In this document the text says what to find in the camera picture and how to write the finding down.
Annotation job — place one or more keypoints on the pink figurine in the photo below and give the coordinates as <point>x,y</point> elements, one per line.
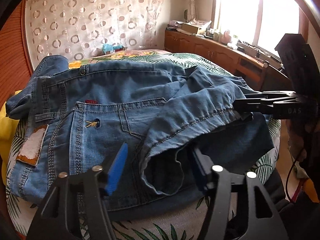
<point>226,37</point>

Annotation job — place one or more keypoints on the wooden side cabinet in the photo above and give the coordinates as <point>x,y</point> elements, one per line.
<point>234,61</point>

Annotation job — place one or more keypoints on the person's right hand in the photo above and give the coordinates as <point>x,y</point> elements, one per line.
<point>296,145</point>

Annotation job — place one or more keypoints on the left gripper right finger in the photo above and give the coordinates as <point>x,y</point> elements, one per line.
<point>239,205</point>

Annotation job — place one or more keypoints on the blue item on box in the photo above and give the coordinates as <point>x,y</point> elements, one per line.
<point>109,48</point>

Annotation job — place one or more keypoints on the light blue denim jeans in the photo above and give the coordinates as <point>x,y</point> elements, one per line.
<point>130,127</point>

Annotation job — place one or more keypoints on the wooden louvered wardrobe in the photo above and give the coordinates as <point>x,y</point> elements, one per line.
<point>16,67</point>

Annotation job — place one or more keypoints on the wooden chair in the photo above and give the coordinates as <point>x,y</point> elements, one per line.
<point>262,75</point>

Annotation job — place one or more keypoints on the cardboard box on cabinet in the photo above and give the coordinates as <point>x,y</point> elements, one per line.
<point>192,29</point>

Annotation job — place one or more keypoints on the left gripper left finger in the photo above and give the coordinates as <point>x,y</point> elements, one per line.
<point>58,215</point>

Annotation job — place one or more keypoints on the circle pattern sheer curtain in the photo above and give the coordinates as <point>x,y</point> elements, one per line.
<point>77,29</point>

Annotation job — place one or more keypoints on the window with wooden frame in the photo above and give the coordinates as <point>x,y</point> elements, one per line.
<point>259,23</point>

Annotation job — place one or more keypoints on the yellow Pikachu plush toy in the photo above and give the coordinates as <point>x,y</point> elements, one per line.
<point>7,131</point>

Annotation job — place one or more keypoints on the palm leaf print bedsheet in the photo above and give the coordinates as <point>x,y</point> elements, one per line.
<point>175,219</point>

